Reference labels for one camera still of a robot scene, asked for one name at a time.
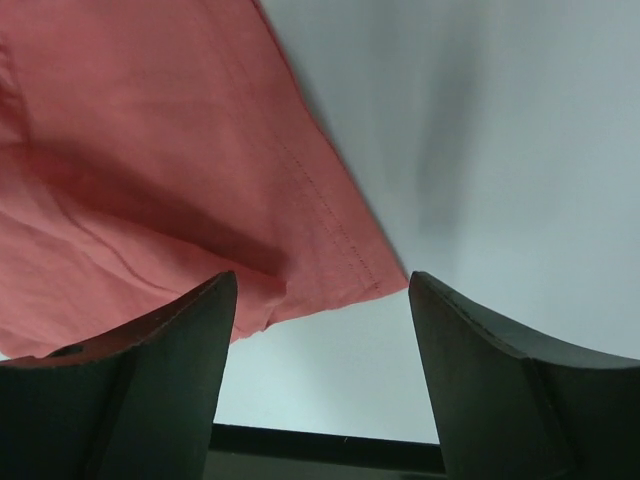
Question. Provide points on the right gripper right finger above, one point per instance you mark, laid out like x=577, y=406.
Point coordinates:
x=510, y=402

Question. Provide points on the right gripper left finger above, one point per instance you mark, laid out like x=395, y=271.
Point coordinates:
x=136, y=402

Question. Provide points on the pink t shirt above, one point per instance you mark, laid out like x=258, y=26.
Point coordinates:
x=147, y=146

